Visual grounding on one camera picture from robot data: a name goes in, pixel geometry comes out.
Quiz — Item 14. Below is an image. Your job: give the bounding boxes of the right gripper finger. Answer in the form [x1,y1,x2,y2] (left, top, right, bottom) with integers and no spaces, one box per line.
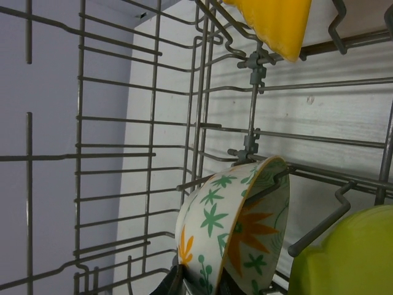
[155,264,197,295]

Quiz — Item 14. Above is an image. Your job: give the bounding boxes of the white bowl green orange flowers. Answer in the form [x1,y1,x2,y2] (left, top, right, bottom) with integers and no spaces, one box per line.
[175,156,290,294]

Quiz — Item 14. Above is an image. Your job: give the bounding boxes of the grey wire dish rack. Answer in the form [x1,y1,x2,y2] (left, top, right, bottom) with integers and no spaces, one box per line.
[1,1,392,294]

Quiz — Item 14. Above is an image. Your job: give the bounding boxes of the lime green bowl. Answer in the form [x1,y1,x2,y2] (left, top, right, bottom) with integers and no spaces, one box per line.
[288,205,392,294]

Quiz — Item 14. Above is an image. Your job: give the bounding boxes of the yellow bowl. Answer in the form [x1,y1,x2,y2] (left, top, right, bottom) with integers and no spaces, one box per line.
[224,0,311,63]

